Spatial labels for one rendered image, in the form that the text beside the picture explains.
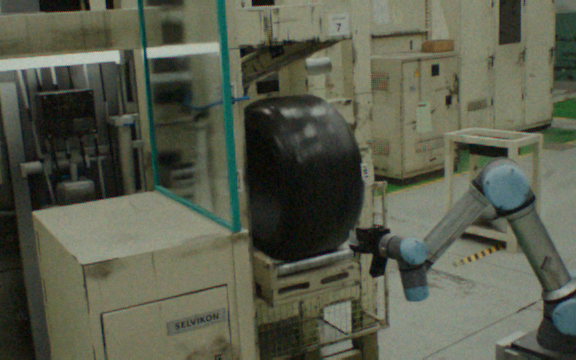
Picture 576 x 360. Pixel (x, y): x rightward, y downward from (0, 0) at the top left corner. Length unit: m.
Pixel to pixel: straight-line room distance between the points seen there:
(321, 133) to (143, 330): 1.03
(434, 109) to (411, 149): 0.49
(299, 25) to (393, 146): 4.61
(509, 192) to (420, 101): 5.37
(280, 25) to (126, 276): 1.42
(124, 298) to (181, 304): 0.14
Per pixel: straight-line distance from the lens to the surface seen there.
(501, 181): 2.14
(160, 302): 1.74
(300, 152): 2.42
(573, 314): 2.28
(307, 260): 2.63
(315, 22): 2.92
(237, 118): 2.48
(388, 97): 7.36
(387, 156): 7.47
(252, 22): 2.78
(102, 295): 1.70
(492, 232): 5.60
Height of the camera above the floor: 1.78
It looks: 13 degrees down
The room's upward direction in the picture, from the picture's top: 3 degrees counter-clockwise
